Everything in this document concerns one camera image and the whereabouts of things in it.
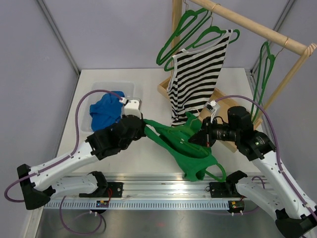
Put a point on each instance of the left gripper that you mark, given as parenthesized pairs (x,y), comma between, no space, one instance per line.
(141,133)

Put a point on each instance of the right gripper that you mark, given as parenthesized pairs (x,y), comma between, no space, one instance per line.
(204,137)

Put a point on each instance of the green tank top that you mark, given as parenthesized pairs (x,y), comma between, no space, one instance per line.
(188,153)

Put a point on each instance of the blue tank top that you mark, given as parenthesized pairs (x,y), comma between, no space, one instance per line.
(105,112)

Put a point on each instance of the striped black white tank top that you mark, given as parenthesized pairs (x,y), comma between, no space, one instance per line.
(194,78)

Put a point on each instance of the green hanger of blue top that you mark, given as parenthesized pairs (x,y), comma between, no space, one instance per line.
(264,69)

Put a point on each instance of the green hanger of striped top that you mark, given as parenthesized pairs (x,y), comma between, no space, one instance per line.
(210,34)

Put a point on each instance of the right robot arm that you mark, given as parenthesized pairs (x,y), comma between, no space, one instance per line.
(293,212)

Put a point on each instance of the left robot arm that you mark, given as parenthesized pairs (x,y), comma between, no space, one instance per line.
(41,183)

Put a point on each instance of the empty green hanger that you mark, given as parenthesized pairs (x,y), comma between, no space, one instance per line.
(183,27)
(190,32)

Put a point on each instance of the wooden clothes rack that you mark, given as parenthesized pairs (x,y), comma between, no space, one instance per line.
(285,42)

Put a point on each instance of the white plastic basket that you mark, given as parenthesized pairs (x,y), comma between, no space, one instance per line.
(123,89)

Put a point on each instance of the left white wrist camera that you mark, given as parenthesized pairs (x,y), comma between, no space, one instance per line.
(131,107)

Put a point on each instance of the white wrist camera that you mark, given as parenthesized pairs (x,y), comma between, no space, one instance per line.
(212,107)
(131,107)

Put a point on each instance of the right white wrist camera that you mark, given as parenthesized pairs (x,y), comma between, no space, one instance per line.
(212,107)

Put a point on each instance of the aluminium mounting rail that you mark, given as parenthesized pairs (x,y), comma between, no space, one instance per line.
(160,186)

